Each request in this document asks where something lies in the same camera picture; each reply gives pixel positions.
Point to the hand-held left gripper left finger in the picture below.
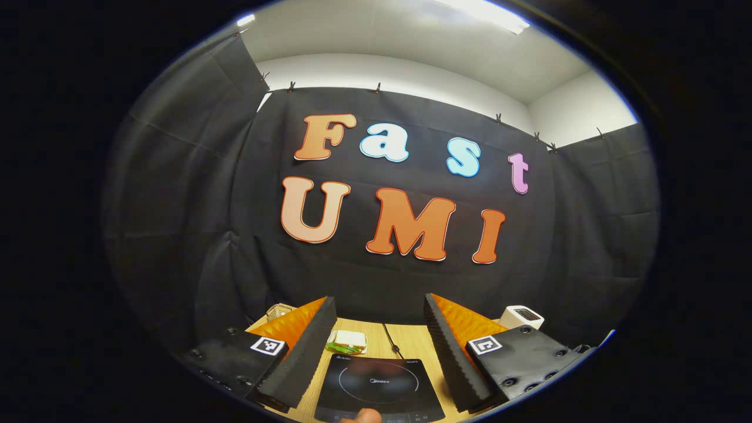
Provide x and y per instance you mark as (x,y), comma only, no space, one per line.
(305,358)

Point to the ceiling light strip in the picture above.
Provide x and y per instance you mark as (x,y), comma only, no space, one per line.
(245,20)

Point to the lettuce sandwich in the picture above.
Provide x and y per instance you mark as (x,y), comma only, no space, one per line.
(349,339)

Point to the black induction cooktop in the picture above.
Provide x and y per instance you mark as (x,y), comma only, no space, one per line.
(379,382)

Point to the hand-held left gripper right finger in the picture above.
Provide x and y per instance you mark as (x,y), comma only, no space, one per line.
(449,352)

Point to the white toaster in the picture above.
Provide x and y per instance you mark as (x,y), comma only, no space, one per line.
(520,320)

